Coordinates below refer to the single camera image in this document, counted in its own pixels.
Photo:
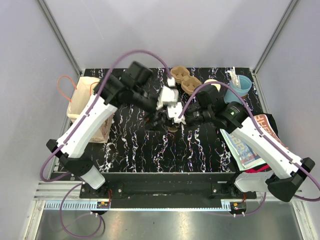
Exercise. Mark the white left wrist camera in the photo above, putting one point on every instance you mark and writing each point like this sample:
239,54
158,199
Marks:
168,95

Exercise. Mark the aluminium frame post right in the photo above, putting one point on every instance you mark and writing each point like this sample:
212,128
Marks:
276,34

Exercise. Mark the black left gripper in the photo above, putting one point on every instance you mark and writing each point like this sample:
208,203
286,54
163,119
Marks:
158,123

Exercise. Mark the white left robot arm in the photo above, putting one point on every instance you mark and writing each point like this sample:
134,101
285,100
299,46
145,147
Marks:
109,94

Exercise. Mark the stack of paper cups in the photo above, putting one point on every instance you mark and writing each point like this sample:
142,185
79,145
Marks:
213,83

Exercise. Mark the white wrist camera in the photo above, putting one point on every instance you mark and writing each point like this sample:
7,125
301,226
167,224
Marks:
168,95
174,111

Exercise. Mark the pulp cup carrier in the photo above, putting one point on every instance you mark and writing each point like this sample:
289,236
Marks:
187,82

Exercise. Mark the wrapped stirrers in holder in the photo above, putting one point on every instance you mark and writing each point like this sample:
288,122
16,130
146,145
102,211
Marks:
235,80

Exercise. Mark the aluminium frame post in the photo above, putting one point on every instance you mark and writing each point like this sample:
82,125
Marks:
42,4
276,34

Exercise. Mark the single brown paper cup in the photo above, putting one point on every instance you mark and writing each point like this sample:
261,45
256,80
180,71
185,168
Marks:
173,129

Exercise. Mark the blue cup holder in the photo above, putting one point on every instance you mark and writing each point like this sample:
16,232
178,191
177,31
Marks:
246,85

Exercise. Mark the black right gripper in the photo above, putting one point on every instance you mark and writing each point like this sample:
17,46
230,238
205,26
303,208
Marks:
186,120

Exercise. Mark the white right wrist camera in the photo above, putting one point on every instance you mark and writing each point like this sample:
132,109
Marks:
174,111

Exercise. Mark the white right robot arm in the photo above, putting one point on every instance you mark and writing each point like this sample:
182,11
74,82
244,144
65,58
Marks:
288,170

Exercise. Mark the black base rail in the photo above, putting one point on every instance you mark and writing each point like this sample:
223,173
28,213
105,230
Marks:
196,190

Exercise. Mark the aluminium frame post left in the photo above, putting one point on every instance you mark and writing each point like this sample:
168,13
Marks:
42,4

